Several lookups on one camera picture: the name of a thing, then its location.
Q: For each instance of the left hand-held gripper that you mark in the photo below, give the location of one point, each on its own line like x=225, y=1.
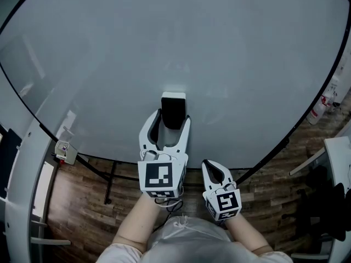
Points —
x=159, y=178

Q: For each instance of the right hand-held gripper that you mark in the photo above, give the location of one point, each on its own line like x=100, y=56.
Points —
x=226, y=203

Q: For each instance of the black and white eraser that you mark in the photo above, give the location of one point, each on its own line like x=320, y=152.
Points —
x=173, y=111

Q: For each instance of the large whiteboard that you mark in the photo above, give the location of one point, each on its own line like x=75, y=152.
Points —
x=164, y=37

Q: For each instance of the person's left forearm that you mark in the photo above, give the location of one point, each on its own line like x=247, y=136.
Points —
x=137, y=223

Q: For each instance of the person's right forearm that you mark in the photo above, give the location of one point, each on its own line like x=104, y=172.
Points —
x=245, y=234

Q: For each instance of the black whiteboard stand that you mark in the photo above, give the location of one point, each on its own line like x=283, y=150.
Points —
x=109, y=179

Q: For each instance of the person's light shirt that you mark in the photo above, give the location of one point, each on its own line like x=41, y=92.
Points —
x=192, y=245

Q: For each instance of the small grey marker holder box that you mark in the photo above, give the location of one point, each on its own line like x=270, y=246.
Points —
x=67, y=152

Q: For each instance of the black office chair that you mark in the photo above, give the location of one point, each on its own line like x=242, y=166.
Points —
x=321, y=204

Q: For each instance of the white spray bottle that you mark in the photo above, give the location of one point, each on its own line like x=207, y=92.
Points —
x=318, y=111

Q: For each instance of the white desk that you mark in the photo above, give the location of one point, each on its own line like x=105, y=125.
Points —
x=338, y=149

